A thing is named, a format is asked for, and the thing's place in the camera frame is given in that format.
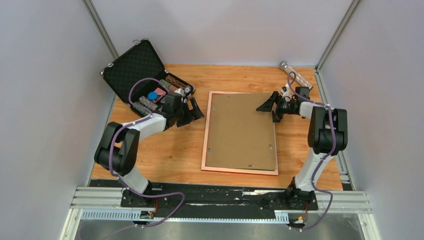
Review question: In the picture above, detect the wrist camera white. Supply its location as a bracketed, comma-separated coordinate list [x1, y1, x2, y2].
[280, 85, 292, 102]
[174, 88, 186, 97]

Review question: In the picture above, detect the dark green chip roll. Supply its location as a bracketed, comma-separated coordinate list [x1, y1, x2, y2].
[159, 79, 178, 92]

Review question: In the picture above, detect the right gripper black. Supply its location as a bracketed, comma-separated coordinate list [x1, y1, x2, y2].
[256, 91, 295, 123]

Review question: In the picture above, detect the blue round chip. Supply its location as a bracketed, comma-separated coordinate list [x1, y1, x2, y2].
[147, 91, 159, 102]

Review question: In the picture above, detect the pink card box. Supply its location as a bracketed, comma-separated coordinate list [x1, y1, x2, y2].
[153, 87, 167, 103]

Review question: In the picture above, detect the pink wooden picture frame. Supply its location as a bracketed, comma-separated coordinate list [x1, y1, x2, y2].
[201, 90, 279, 176]

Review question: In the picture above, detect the brown poker chip roll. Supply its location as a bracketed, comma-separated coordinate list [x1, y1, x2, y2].
[165, 74, 193, 94]

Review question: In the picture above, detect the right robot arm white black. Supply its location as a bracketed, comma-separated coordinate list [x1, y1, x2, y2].
[256, 86, 348, 210]

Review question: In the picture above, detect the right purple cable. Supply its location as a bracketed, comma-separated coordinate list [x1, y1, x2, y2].
[286, 71, 338, 232]

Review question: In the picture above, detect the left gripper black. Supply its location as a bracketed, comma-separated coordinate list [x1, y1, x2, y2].
[173, 97, 204, 128]

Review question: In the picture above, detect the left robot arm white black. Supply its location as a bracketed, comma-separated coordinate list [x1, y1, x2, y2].
[93, 92, 204, 207]

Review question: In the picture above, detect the green poker chip roll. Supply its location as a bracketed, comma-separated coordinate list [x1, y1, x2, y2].
[132, 101, 154, 117]

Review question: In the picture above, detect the aluminium frame rail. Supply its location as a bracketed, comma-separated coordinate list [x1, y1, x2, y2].
[60, 180, 380, 240]

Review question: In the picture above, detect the glitter-filled clear tube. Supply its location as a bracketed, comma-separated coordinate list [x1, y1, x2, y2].
[279, 61, 314, 90]

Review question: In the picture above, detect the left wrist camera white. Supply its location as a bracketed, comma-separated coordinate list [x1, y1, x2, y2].
[174, 88, 186, 97]

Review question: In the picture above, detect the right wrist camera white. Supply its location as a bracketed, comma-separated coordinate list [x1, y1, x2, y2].
[280, 85, 292, 102]

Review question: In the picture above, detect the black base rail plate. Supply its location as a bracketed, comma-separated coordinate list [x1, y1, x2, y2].
[89, 179, 319, 220]

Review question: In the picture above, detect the black foam-lined case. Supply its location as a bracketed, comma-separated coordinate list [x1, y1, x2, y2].
[100, 38, 196, 118]

